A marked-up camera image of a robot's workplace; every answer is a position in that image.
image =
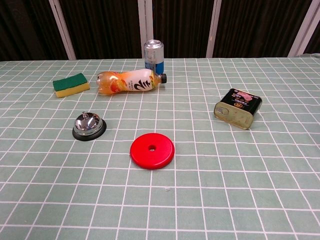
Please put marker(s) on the red plastic disc with hole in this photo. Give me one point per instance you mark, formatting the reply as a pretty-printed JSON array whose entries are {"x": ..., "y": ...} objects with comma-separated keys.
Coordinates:
[{"x": 160, "y": 155}]

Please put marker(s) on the orange drink plastic bottle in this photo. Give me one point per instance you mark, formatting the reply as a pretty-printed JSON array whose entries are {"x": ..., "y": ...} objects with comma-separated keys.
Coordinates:
[{"x": 125, "y": 81}]

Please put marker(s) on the black luncheon meat tin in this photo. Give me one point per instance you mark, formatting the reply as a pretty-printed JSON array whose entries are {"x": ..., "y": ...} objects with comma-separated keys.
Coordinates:
[{"x": 237, "y": 107}]

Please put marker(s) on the silver and blue drink can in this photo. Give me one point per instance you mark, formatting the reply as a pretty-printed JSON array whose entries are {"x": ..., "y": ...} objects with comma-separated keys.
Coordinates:
[{"x": 153, "y": 53}]

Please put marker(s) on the dark pleated curtain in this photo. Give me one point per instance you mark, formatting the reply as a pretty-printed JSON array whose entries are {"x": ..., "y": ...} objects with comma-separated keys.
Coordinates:
[{"x": 105, "y": 27}]

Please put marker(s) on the silver call bell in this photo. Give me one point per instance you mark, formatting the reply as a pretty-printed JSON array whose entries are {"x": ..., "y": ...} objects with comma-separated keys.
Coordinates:
[{"x": 87, "y": 123}]

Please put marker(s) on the green and yellow sponge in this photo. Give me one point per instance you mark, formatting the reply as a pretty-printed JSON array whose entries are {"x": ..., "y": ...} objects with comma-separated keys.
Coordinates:
[{"x": 71, "y": 83}]

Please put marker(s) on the white frame post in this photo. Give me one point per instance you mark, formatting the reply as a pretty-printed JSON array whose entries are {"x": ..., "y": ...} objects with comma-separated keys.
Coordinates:
[
  {"x": 145, "y": 22},
  {"x": 303, "y": 27},
  {"x": 213, "y": 27},
  {"x": 62, "y": 27}
]

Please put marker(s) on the green white checked tablecloth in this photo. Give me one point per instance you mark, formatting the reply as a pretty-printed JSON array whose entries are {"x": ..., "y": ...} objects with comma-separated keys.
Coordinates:
[{"x": 225, "y": 200}]

